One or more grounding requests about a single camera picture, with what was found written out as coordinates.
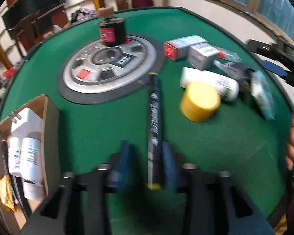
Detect black marker yellow caps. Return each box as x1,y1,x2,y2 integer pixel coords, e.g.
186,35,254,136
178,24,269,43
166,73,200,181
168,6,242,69
147,72,163,190

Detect yellow foil packet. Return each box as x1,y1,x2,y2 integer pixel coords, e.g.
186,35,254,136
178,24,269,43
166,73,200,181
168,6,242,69
0,174,16,212

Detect yellow round jar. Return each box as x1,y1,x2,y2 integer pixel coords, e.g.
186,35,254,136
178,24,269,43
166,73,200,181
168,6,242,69
180,82,221,123

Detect black pen pink tip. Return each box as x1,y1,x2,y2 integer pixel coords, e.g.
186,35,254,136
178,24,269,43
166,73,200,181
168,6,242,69
1,139,28,219

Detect teal foil sachet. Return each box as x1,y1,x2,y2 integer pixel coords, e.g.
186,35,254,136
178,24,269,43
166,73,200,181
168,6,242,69
251,70,275,121

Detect white bottle green label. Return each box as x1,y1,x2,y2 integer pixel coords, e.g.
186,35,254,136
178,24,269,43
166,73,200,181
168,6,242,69
180,67,239,102

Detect clear plastic packet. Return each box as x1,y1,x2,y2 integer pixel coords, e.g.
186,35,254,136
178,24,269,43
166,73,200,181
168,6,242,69
213,46,242,63

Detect brown cardboard box tray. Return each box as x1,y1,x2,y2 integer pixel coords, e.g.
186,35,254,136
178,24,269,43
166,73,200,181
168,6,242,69
0,94,61,234

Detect grey white small carton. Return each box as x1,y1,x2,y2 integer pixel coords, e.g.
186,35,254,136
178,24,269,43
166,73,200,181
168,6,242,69
187,43,219,70

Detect white bottle red label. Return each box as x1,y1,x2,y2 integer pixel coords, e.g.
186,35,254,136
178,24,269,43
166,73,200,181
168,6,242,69
8,137,22,177

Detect red white small carton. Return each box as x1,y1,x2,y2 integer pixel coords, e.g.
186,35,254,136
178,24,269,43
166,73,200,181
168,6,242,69
163,35,207,61

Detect round grey control panel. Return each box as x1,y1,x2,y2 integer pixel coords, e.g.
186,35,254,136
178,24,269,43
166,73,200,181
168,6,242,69
56,33,166,105

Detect green mahjong table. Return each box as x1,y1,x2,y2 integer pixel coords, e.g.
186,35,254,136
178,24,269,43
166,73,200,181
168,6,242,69
1,9,292,234

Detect black jar cork stopper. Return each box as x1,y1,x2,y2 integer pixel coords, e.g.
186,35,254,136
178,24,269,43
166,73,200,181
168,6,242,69
97,6,126,47

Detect dark wooden chair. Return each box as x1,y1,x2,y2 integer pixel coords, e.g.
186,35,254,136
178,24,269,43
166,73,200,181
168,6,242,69
8,10,41,58

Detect white USB wall charger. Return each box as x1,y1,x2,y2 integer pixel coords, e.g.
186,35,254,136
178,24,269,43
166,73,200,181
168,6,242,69
10,107,42,139

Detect black wall television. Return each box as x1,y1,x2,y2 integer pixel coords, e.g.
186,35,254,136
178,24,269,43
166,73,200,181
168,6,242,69
1,0,67,33

